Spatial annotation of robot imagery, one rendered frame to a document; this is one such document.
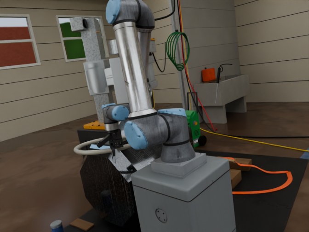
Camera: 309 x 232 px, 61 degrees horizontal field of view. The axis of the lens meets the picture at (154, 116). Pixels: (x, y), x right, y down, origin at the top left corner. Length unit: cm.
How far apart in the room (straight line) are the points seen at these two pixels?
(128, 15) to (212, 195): 98
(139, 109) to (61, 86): 765
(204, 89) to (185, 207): 430
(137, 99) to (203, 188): 54
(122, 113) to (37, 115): 707
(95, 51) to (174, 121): 216
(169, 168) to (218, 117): 426
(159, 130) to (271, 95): 614
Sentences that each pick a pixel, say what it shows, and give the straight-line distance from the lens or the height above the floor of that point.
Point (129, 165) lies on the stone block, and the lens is 219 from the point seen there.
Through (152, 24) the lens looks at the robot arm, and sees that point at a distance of 144.
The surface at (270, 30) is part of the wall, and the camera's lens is 715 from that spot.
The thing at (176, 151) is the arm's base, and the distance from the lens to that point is 137.
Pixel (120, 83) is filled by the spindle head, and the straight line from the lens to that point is 240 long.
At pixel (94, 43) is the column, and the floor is 176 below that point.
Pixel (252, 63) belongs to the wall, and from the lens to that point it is 734.
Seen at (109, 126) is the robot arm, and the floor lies 108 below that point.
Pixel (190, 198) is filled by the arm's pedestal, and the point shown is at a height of 81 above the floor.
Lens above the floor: 143
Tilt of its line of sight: 11 degrees down
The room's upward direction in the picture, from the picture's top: 9 degrees counter-clockwise
